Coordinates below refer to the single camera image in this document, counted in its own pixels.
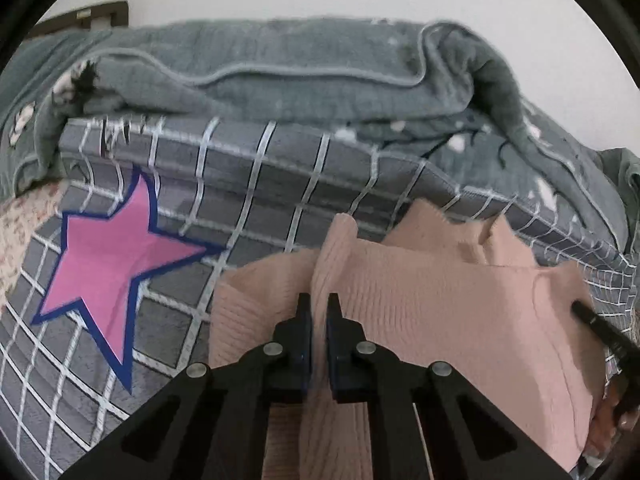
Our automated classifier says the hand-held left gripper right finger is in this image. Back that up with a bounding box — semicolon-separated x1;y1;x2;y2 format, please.
326;292;577;480

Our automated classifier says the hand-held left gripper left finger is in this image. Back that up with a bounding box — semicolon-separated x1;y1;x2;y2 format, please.
60;292;314;480

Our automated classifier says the grey-green floral quilt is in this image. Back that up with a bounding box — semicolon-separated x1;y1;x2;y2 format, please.
0;16;640;253

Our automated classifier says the person's right hand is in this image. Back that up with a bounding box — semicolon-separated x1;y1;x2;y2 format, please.
584;376;640;462

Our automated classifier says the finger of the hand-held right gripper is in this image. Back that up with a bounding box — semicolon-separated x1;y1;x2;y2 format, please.
571;301;640;377

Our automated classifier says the grey checked star blanket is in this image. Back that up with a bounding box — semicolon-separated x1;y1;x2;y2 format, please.
0;114;640;480

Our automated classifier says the dark wooden headboard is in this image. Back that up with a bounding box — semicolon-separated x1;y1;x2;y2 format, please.
27;0;130;39

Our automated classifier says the pink knit sweater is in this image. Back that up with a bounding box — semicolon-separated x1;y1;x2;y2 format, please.
207;197;609;480

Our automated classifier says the floral bed sheet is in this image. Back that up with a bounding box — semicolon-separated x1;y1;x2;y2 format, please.
0;179;69;307

